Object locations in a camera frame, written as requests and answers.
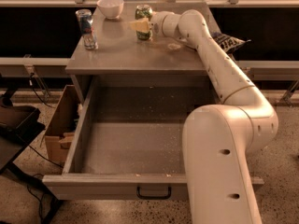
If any grey cabinet with top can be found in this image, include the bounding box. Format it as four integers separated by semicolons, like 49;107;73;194
64;1;240;105

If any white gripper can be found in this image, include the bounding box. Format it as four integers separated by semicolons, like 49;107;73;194
129;11;180;38

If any blue silver energy drink can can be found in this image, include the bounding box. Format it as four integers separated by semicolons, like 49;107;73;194
76;9;98;50

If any open grey top drawer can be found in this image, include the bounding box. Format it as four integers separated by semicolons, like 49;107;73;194
42;76;265;202

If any white bowl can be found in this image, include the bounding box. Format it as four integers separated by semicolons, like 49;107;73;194
97;0;124;19

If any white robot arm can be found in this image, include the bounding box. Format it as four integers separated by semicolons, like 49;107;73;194
130;9;278;224

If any blue chip bag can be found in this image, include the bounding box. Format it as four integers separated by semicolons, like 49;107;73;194
211;32;250;54

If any green soda can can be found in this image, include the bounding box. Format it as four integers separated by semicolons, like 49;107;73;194
135;5;152;41

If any black floor cable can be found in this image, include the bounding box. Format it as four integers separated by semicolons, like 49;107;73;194
26;73;64;222

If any brown cardboard box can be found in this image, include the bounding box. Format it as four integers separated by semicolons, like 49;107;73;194
45;85;80;164

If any black drawer handle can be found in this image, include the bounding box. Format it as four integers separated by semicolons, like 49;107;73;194
136;187;172;200

